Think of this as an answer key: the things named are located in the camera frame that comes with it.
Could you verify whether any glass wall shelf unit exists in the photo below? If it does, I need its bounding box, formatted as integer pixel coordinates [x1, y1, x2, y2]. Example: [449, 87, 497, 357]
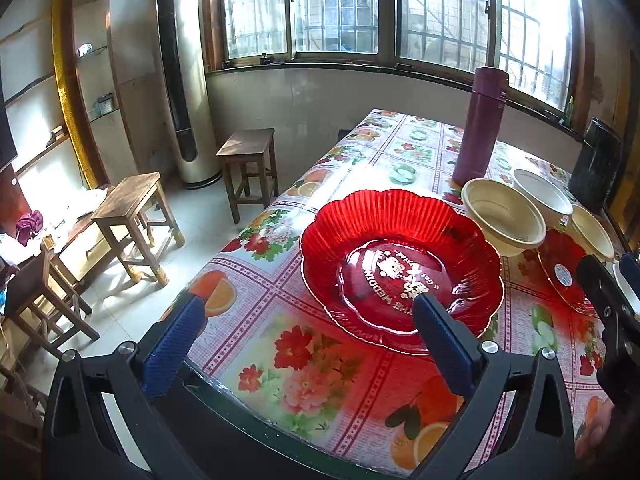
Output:
[72, 0, 121, 126]

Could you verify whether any black round container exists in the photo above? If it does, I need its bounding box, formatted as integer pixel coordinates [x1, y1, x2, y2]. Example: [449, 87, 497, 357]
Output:
[567, 117, 625, 216]

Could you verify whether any barred window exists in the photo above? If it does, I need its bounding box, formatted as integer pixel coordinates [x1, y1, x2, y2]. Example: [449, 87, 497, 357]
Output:
[207, 0, 586, 126]

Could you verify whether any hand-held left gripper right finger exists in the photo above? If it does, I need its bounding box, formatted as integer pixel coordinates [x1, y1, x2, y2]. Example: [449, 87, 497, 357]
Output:
[410, 292, 576, 480]

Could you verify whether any low wooden bench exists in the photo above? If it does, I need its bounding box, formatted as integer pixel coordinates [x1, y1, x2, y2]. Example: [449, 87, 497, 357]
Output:
[30, 185, 151, 286]

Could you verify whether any gold wall trim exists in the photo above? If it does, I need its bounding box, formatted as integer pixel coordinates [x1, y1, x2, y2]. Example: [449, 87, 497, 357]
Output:
[50, 0, 101, 191]

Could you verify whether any purple cloth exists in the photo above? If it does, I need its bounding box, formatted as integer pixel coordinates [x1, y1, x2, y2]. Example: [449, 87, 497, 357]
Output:
[15, 210, 45, 247]

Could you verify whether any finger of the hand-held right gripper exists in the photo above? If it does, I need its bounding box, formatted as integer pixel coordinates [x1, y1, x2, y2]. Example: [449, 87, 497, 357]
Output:
[614, 252, 640, 311]
[576, 255, 640, 396]

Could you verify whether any purple thermos bottle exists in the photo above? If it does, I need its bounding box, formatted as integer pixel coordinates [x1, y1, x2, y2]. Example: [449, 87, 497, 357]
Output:
[451, 66, 510, 188]

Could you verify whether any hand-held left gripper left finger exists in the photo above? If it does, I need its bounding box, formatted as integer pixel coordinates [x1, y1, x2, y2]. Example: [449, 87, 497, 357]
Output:
[42, 290, 211, 480]

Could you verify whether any white disposable bowl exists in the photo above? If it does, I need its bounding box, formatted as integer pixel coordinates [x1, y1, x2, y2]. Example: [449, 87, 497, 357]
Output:
[512, 168, 574, 228]

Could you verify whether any floral fruit print tablecloth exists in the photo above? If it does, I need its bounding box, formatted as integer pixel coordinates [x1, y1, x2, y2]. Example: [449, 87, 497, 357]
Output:
[185, 108, 640, 478]

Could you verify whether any cream disposable bowl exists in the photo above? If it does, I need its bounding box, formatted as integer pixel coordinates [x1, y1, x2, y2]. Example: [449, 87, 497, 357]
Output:
[461, 178, 547, 258]
[565, 204, 617, 263]

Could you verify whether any white tower air conditioner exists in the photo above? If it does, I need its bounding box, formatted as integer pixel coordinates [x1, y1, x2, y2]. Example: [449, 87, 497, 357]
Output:
[147, 0, 223, 190]

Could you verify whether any black television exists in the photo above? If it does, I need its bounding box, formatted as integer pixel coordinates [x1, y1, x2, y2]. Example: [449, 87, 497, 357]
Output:
[0, 60, 18, 171]

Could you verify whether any light wooden stool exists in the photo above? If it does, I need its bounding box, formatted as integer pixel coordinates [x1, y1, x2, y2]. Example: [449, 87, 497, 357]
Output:
[91, 172, 186, 288]

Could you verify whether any dark wooden stool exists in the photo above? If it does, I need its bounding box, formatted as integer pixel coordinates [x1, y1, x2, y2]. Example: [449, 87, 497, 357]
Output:
[216, 128, 280, 225]
[0, 247, 101, 361]

